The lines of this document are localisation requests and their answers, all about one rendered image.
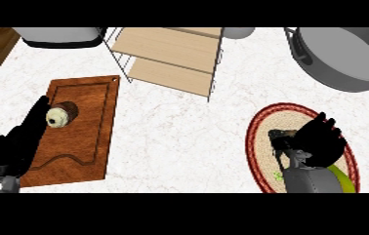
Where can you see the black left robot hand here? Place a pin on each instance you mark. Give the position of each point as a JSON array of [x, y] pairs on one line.
[[24, 141]]

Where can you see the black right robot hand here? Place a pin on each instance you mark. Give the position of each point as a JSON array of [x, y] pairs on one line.
[[320, 143]]

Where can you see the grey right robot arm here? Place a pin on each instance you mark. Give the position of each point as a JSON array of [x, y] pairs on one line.
[[310, 180]]

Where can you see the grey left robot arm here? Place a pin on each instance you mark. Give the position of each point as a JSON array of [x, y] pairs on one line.
[[9, 185]]

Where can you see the round woven red-rimmed placemat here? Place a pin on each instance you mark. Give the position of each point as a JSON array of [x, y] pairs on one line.
[[264, 138]]

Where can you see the cupcake with cream frosting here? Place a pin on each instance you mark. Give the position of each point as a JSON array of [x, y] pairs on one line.
[[58, 117]]

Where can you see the brown wooden cutting board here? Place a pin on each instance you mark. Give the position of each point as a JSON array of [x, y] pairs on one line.
[[81, 141]]

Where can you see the grey metal pot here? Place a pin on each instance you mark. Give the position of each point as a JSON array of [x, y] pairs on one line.
[[331, 60]]

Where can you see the brown wooden panel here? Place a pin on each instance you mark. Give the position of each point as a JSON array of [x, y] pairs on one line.
[[8, 42]]

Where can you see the white appliance with black base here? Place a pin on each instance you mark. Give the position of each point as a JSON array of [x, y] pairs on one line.
[[58, 35]]

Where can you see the pale grey round object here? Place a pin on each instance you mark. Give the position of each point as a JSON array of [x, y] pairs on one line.
[[238, 31]]

